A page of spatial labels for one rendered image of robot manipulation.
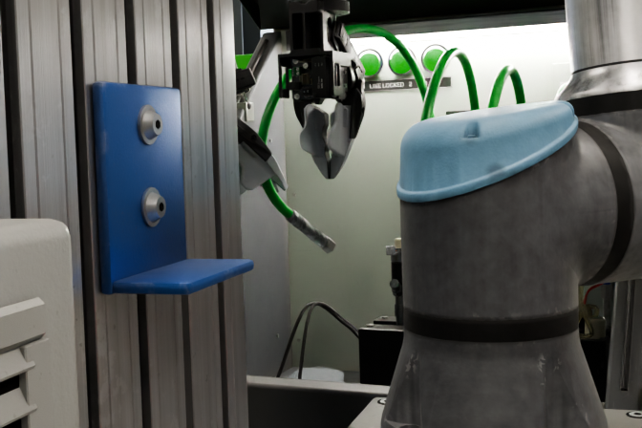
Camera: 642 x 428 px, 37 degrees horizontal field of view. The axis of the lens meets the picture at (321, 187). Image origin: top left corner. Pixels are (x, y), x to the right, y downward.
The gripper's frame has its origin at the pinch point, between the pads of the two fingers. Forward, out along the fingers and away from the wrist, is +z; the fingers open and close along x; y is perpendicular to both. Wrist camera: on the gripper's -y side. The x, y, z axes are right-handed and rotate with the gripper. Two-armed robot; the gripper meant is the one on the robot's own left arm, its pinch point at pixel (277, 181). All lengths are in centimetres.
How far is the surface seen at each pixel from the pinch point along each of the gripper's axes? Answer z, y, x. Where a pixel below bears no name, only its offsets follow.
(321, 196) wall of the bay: 16.4, -20.9, -33.1
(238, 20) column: 10, -225, -330
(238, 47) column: 19, -215, -334
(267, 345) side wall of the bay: 25.9, 5.3, -38.5
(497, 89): 10.4, -19.9, 22.6
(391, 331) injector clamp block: 25.9, 5.5, 1.0
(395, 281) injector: 22.2, -0.4, 1.6
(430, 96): 5.0, -15.1, 17.8
